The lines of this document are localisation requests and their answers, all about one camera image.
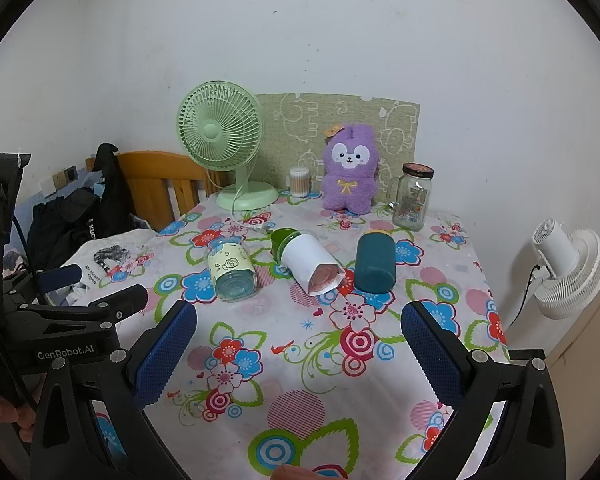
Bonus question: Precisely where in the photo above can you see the white fan cable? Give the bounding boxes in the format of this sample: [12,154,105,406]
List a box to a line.
[230,170,276,236]

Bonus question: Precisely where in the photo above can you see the black fan cable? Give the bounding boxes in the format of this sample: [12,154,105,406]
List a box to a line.
[509,262,542,332]

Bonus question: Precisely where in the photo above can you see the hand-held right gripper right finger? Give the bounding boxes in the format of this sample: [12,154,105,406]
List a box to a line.
[401,301,567,480]

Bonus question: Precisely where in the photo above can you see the black clothing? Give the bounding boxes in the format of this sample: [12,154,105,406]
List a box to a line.
[26,194,103,272]

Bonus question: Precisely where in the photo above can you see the floral tablecloth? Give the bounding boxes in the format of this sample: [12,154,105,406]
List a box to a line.
[62,191,512,480]

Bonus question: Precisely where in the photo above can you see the green printed wall board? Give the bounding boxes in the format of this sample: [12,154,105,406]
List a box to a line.
[254,92,422,207]

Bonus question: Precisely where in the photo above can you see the white clip fan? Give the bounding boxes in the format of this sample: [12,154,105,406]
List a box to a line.
[531,217,600,321]

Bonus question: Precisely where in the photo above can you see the glass cup with yellow label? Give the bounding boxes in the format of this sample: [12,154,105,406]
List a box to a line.
[206,239,259,303]

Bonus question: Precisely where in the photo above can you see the person's left hand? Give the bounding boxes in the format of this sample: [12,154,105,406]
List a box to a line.
[0,390,37,444]

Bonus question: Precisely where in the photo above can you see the purple plush toy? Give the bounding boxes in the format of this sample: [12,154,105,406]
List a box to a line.
[321,122,385,216]

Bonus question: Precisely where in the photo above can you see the green desk fan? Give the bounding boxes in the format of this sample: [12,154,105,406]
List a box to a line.
[176,81,281,212]

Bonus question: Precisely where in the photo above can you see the cotton swab container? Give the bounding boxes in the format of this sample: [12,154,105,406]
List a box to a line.
[288,166,313,198]

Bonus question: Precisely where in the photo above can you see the black bag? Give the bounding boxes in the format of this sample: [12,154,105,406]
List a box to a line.
[82,143,137,241]

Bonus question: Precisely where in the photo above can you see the white printed cloth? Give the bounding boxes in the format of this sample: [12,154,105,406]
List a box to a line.
[55,229,157,307]

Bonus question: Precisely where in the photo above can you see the wall switch plate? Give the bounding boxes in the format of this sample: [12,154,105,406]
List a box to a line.
[52,164,79,187]

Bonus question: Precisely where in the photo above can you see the white cup with green lid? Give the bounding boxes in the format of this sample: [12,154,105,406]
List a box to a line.
[270,228,345,297]

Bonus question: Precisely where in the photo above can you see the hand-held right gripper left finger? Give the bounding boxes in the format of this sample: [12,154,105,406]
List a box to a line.
[29,300,198,480]

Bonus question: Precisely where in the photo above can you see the wooden chair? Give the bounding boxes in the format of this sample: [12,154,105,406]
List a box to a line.
[85,150,222,234]

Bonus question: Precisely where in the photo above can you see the teal cup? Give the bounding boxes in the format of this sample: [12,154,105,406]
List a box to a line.
[354,232,397,295]

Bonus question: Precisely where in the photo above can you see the glass jar with lid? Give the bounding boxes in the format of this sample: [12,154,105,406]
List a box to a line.
[391,162,435,232]

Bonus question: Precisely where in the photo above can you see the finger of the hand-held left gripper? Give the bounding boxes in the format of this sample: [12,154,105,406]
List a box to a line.
[82,284,149,330]
[4,263,84,302]

